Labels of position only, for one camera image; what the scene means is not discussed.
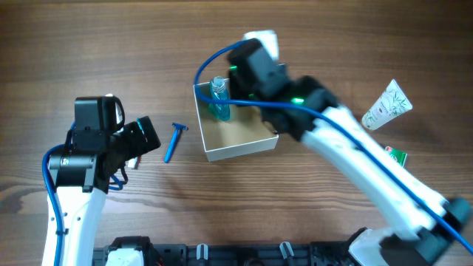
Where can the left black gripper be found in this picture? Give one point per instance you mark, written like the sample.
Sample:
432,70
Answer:
141,144

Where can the blue disposable razor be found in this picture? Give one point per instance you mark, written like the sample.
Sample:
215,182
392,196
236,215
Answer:
178,129

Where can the blue mouthwash bottle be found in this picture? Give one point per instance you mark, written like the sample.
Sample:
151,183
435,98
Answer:
219,91

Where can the white lotion tube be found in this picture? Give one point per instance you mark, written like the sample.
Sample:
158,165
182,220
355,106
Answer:
391,104

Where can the green soap box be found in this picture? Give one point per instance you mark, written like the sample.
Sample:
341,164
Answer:
397,155

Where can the teal toothpaste tube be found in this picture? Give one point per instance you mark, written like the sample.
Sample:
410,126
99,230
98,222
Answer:
138,139

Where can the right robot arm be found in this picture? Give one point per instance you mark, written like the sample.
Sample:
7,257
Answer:
421,224

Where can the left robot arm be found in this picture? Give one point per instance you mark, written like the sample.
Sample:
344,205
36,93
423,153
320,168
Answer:
79,173

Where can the white cardboard open box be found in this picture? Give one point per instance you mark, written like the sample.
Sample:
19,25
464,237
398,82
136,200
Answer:
243,134

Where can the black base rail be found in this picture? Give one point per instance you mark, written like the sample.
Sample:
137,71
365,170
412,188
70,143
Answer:
284,253

